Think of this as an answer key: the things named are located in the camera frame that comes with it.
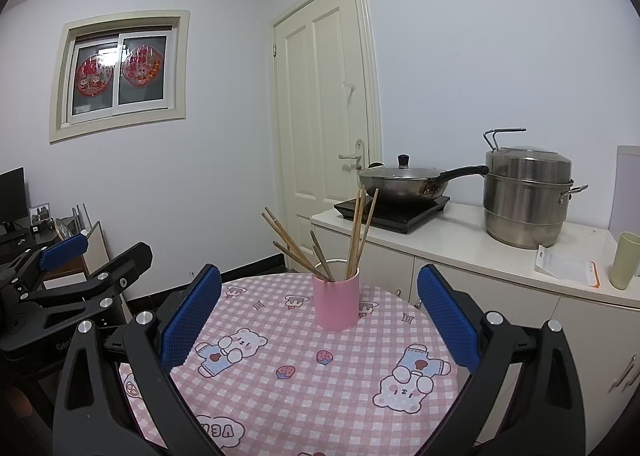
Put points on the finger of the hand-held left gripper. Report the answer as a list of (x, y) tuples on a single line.
[(65, 251), (130, 258)]

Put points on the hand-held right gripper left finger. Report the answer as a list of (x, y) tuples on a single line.
[(192, 316)]

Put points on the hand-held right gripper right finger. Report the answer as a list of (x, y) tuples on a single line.
[(447, 316)]

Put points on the pink cup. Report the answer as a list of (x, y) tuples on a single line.
[(336, 301)]

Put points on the bunch of wooden chopsticks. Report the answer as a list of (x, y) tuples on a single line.
[(354, 251)]

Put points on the round metal plate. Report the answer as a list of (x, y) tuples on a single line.
[(64, 230)]

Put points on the grey metal rods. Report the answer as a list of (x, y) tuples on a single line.
[(82, 218)]

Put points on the black computer monitor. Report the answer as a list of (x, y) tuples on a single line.
[(12, 196)]

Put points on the white counter cabinet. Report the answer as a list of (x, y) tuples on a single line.
[(550, 326)]

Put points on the black induction cooktop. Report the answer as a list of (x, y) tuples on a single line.
[(400, 221)]

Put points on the pink checked tablecloth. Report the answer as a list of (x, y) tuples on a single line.
[(300, 376)]

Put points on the white pouch with orange edge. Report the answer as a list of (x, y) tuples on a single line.
[(565, 266)]

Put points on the stainless steel steamer pot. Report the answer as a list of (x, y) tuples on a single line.
[(525, 206)]

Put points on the glass wok lid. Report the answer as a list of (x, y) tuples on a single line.
[(400, 173)]

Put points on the cream framed window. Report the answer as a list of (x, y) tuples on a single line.
[(145, 96)]

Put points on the red window decal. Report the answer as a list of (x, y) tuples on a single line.
[(92, 76), (140, 67)]

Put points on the light green cup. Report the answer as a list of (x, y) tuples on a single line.
[(622, 261)]

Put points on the pale lilac board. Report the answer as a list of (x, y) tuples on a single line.
[(625, 186)]

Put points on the cream panel door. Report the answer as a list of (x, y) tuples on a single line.
[(325, 111)]

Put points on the white door hook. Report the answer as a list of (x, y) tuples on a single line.
[(348, 88)]

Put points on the small photo frame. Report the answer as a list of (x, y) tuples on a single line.
[(40, 216)]

